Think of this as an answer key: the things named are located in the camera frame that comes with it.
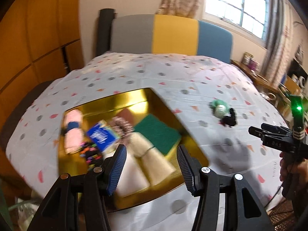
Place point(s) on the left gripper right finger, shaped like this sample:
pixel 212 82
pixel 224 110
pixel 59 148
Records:
pixel 243 209

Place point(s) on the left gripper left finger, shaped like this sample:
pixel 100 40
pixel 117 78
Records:
pixel 72 195

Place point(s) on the black beaded hair wig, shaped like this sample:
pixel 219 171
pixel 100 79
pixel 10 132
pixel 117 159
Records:
pixel 91 154

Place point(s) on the white rectangular sponge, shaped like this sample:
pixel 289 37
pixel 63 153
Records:
pixel 132 179

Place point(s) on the black scrunchie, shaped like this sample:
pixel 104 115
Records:
pixel 229 120

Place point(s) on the pink towel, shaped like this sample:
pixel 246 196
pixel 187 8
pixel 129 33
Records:
pixel 74 134

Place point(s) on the blue Tempo tissue pack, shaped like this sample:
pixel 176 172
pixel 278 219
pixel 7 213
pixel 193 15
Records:
pixel 102 135

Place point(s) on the green silicone bottle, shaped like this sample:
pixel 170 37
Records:
pixel 219 108

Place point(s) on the pink satin scrunchie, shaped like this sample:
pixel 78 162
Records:
pixel 121 126

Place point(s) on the beige cloth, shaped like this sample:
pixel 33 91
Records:
pixel 156 166

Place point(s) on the yellow green scouring sponge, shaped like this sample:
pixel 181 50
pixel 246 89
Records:
pixel 163 137

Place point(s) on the person right hand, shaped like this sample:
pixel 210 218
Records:
pixel 299 169

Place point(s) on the wooden side desk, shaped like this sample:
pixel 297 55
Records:
pixel 259 81

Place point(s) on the packages on desk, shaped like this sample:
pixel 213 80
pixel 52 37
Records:
pixel 250 62

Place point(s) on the floral curtain right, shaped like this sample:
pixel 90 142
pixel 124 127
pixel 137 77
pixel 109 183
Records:
pixel 278 42

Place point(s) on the gold tray box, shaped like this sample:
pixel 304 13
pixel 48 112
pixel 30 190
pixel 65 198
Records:
pixel 125 144

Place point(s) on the window with grille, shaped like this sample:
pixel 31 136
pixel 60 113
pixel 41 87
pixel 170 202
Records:
pixel 250 15

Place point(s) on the wooden wardrobe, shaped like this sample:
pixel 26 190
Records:
pixel 33 32

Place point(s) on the grey yellow blue headboard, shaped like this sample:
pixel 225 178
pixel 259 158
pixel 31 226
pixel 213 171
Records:
pixel 163 34

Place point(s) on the black rolled mat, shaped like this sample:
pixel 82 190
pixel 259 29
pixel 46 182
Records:
pixel 106 17

